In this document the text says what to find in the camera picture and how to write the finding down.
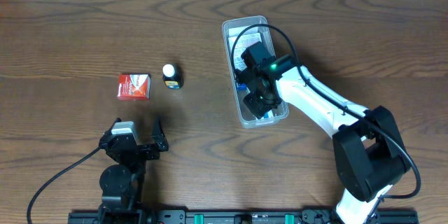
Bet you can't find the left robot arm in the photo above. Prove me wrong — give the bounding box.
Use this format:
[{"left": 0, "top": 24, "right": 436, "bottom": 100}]
[{"left": 97, "top": 117, "right": 253, "bottom": 223}]

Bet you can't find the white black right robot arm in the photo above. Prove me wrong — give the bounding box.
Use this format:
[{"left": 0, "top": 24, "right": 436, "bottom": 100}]
[{"left": 229, "top": 52, "right": 418, "bottom": 223}]

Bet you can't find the blue medicine box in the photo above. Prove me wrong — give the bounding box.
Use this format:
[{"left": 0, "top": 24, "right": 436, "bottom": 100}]
[{"left": 228, "top": 32, "right": 262, "bottom": 91}]

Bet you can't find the dark bottle white cap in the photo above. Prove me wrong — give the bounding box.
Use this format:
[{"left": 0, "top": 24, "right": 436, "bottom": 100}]
[{"left": 162, "top": 64, "right": 183, "bottom": 90}]

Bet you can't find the red orange medicine box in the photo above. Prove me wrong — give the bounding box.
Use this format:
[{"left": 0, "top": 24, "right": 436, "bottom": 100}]
[{"left": 117, "top": 74, "right": 151, "bottom": 101}]

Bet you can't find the white green medicine box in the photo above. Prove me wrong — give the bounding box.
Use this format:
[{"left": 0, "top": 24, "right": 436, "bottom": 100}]
[{"left": 263, "top": 106, "right": 288, "bottom": 120}]

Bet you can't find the clear plastic container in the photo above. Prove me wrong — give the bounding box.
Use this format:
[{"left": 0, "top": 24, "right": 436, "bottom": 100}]
[{"left": 222, "top": 15, "right": 289, "bottom": 129}]

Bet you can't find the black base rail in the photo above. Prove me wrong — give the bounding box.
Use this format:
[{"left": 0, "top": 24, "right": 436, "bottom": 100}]
[{"left": 68, "top": 209, "right": 420, "bottom": 224}]

